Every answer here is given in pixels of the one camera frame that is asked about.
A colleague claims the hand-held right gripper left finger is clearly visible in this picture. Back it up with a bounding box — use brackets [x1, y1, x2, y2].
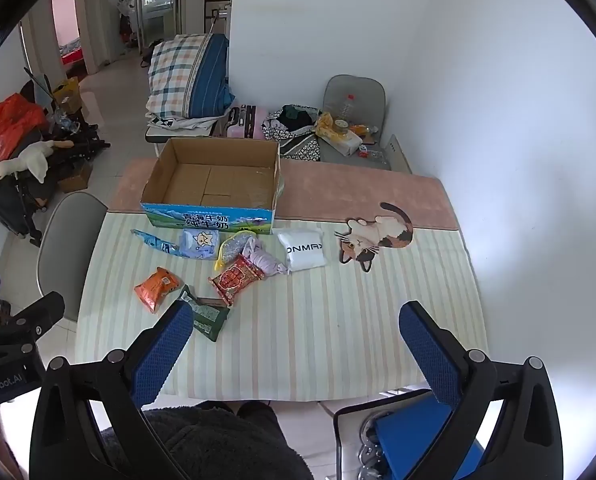
[29, 300, 195, 480]

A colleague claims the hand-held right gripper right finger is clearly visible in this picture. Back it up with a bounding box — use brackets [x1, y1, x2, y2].
[398, 301, 564, 480]

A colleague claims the green snack packet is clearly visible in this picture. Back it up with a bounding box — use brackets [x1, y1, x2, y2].
[178, 285, 231, 342]

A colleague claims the orange snack packet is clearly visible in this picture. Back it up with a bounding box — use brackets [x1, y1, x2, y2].
[134, 267, 184, 314]

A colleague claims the red snack packet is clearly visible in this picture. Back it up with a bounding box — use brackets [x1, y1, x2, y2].
[208, 255, 265, 307]

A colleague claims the long blue snack packet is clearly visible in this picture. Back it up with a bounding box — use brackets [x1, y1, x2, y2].
[132, 229, 180, 257]

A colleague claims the light blue tissue pack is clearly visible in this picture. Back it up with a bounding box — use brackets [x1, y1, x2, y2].
[179, 229, 220, 260]

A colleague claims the silver mesh pouch yellow trim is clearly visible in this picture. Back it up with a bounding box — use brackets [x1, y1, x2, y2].
[214, 232, 257, 272]

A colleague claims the purple cloth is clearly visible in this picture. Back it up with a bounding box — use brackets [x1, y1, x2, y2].
[242, 236, 292, 279]

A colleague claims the white soft packet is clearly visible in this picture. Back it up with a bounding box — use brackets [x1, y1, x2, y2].
[277, 227, 327, 272]

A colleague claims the cardboard box with blue print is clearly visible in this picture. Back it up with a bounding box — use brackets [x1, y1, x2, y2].
[140, 137, 282, 236]

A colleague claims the grey plastic chair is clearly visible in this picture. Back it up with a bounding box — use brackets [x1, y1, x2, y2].
[37, 191, 109, 322]

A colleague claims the black folded stroller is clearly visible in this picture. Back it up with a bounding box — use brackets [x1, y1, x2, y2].
[0, 167, 46, 247]

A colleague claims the white goose plush toy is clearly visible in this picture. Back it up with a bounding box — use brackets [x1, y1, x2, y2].
[0, 140, 74, 184]

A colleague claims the small brown cardboard box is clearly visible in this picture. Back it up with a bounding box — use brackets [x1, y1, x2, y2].
[58, 160, 94, 194]

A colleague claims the orange plastic bag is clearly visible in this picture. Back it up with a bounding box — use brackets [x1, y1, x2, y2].
[0, 93, 49, 171]

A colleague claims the pile of black tripods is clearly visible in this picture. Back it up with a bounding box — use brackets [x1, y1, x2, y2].
[43, 110, 112, 171]

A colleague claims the white slotted panel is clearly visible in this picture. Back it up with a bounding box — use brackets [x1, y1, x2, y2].
[385, 134, 414, 175]

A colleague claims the yellow paper bag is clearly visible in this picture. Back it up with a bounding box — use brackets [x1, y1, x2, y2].
[52, 78, 81, 111]

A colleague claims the white folding bed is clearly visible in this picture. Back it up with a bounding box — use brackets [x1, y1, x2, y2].
[145, 117, 221, 157]

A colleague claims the white tissue pack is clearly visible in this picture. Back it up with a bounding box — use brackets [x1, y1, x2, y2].
[335, 135, 365, 157]

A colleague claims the pink suitcase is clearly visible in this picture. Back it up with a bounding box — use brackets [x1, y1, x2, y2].
[226, 104, 269, 140]

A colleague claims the yellow plastic bag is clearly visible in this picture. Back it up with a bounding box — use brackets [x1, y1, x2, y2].
[315, 113, 351, 142]

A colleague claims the black white patterned bag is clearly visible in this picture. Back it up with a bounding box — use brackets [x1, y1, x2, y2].
[261, 104, 325, 162]

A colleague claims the grey cushioned chair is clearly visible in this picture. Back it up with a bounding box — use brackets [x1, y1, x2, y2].
[320, 75, 392, 171]

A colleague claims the plaid and blue bedding stack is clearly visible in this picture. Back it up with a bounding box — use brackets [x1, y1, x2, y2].
[145, 34, 235, 122]

